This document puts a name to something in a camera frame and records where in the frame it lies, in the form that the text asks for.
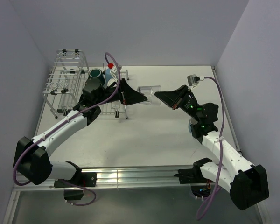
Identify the aluminium frame rail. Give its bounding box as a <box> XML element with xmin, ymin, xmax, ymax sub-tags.
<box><xmin>12</xmin><ymin>162</ymin><xmax>218</xmax><ymax>191</ymax></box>

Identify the clear plastic cup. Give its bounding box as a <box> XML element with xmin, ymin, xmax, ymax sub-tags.
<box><xmin>137</xmin><ymin>85</ymin><xmax>161</xmax><ymax>106</ymax></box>

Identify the dark green ceramic mug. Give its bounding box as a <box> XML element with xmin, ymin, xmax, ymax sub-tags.
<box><xmin>88</xmin><ymin>68</ymin><xmax>105</xmax><ymax>85</ymax></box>

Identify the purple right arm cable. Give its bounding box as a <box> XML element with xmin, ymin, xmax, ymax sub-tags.
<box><xmin>196</xmin><ymin>76</ymin><xmax>226</xmax><ymax>221</ymax></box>

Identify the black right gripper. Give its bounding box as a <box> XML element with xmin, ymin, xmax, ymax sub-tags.
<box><xmin>155</xmin><ymin>84</ymin><xmax>202</xmax><ymax>122</ymax></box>

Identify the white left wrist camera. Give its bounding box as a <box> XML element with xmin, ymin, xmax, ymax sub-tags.
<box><xmin>107</xmin><ymin>63</ymin><xmax>118</xmax><ymax>80</ymax></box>

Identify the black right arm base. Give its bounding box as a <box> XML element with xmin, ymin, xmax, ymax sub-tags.
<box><xmin>173</xmin><ymin>166</ymin><xmax>215</xmax><ymax>184</ymax></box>

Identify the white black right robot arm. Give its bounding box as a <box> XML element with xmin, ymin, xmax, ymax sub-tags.
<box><xmin>154</xmin><ymin>85</ymin><xmax>269</xmax><ymax>210</ymax></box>

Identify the metal wire dish rack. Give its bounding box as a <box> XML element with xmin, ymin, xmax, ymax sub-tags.
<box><xmin>41</xmin><ymin>48</ymin><xmax>130</xmax><ymax>120</ymax></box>

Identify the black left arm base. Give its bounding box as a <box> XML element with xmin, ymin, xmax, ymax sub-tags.
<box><xmin>54</xmin><ymin>172</ymin><xmax>97</xmax><ymax>188</ymax></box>

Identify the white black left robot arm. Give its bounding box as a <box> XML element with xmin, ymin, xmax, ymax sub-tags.
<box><xmin>13</xmin><ymin>78</ymin><xmax>147</xmax><ymax>186</ymax></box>

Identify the blue white ceramic mug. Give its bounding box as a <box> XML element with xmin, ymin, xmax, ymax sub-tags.
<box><xmin>188</xmin><ymin>118</ymin><xmax>197</xmax><ymax>133</ymax></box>

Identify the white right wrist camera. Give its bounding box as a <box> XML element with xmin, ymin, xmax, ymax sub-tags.
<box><xmin>187</xmin><ymin>74</ymin><xmax>205</xmax><ymax>90</ymax></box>

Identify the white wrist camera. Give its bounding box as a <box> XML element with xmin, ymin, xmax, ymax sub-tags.
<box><xmin>187</xmin><ymin>74</ymin><xmax>205</xmax><ymax>90</ymax></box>
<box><xmin>107</xmin><ymin>63</ymin><xmax>118</xmax><ymax>80</ymax></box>

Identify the light blue plastic cup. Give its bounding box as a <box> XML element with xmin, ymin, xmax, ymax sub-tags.
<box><xmin>105</xmin><ymin>69</ymin><xmax>113</xmax><ymax>86</ymax></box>

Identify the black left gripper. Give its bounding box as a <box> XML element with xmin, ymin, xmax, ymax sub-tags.
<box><xmin>95</xmin><ymin>78</ymin><xmax>147</xmax><ymax>106</ymax></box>

